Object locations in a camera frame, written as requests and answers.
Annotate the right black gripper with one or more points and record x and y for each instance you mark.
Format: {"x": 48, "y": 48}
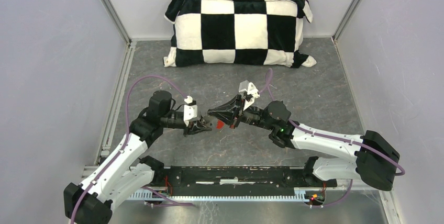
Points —
{"x": 231, "y": 112}

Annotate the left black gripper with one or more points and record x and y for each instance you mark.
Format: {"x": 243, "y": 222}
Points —
{"x": 194, "y": 127}

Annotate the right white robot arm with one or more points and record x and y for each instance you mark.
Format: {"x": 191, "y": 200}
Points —
{"x": 368, "y": 157}

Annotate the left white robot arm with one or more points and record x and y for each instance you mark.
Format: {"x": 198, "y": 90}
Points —
{"x": 95, "y": 199}

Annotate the black and white checkered pillow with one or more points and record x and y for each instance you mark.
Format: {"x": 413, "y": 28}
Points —
{"x": 250, "y": 32}

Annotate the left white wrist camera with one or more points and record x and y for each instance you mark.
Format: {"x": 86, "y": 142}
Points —
{"x": 190, "y": 109}

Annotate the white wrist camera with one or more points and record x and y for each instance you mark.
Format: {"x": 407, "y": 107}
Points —
{"x": 190, "y": 109}
{"x": 249, "y": 93}

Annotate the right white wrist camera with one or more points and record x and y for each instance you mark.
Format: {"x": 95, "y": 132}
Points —
{"x": 249, "y": 93}

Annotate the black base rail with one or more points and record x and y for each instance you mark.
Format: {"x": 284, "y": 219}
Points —
{"x": 236, "y": 180}

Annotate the white toothed cable duct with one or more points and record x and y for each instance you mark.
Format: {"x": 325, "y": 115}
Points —
{"x": 296, "y": 195}

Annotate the left aluminium corner post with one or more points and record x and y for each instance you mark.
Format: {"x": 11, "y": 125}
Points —
{"x": 117, "y": 21}

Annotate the aluminium corner post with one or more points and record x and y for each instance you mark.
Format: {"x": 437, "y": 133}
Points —
{"x": 345, "y": 19}
{"x": 117, "y": 21}

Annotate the right aluminium corner post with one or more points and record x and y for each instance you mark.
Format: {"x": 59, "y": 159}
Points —
{"x": 345, "y": 19}

